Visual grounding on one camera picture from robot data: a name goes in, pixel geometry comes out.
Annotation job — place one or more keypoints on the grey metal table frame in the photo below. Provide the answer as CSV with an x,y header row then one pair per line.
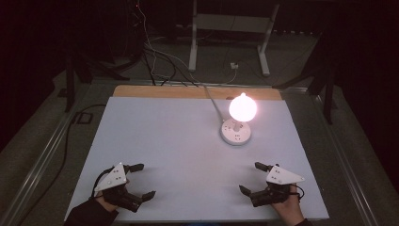
x,y
230,23

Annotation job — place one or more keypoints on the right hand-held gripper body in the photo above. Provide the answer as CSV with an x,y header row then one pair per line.
x,y
280,177

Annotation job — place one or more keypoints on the black stand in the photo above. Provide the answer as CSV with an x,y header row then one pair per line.
x,y
324,81
73,78

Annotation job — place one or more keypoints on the person's right hand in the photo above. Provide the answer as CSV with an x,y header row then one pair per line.
x,y
288,210

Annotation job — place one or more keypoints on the metal floor rail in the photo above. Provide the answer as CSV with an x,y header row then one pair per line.
x,y
34,169
342,153

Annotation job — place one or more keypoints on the glowing round light bulb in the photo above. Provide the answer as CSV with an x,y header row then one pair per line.
x,y
242,108

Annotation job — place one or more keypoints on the white round socket base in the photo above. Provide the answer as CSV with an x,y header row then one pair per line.
x,y
236,133

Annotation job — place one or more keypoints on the black square floor plate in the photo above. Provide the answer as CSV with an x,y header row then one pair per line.
x,y
84,118

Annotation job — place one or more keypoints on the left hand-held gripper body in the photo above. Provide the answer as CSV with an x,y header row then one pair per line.
x,y
112,179

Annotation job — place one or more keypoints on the white plug adapter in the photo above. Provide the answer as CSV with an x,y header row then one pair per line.
x,y
234,66

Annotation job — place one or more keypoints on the person's left hand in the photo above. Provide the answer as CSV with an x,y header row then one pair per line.
x,y
108,205

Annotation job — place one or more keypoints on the wooden board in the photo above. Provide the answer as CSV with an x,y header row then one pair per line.
x,y
175,92

